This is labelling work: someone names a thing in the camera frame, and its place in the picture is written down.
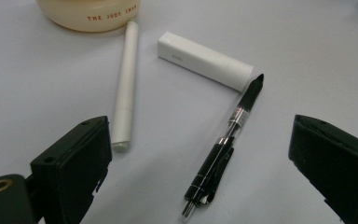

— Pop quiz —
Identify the cream round pen holder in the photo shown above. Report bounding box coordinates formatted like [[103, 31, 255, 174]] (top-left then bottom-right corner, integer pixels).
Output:
[[35, 0, 142, 34]]

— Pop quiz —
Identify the black clear gel pen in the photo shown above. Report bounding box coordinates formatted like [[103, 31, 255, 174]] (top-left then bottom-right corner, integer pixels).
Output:
[[180, 73, 266, 223]]

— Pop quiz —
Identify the white capped pen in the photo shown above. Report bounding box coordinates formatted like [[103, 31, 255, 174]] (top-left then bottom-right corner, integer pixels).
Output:
[[110, 21, 140, 154]]

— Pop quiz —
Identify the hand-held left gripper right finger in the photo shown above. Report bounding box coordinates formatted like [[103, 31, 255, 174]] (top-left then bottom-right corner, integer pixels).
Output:
[[288, 114, 358, 224]]

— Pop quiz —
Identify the white rectangular case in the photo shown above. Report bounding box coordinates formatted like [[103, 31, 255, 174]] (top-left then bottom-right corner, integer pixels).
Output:
[[157, 31, 255, 93]]

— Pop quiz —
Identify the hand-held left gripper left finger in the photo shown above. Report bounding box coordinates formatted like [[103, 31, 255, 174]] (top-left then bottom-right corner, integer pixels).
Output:
[[30, 115, 113, 224]]

